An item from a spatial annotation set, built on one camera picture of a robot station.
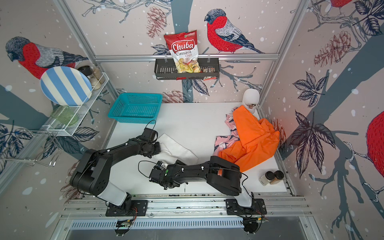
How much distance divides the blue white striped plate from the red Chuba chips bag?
1.64 feet

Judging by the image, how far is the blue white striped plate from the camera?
68 cm

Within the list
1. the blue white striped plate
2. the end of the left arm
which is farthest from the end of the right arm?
the blue white striped plate

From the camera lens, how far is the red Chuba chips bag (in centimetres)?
80
